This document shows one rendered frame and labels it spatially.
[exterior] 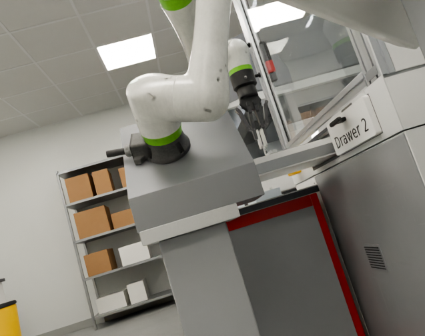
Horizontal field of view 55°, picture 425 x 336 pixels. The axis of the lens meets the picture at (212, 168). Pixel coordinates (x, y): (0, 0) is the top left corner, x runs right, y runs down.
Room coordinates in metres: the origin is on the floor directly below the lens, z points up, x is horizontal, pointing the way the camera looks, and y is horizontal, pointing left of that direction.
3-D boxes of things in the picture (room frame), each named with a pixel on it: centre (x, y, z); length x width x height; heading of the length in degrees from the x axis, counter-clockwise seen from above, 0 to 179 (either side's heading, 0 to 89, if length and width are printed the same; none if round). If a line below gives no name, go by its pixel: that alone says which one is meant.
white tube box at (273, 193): (1.75, -0.17, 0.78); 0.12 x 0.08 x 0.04; 111
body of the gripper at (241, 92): (1.50, -0.21, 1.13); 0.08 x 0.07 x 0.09; 96
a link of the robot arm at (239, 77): (1.51, -0.21, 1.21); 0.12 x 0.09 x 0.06; 6
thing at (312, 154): (1.52, -0.31, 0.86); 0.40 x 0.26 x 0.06; 96
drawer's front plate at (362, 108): (1.22, -0.43, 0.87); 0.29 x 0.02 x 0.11; 6
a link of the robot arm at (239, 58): (1.50, -0.21, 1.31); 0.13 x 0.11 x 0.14; 83
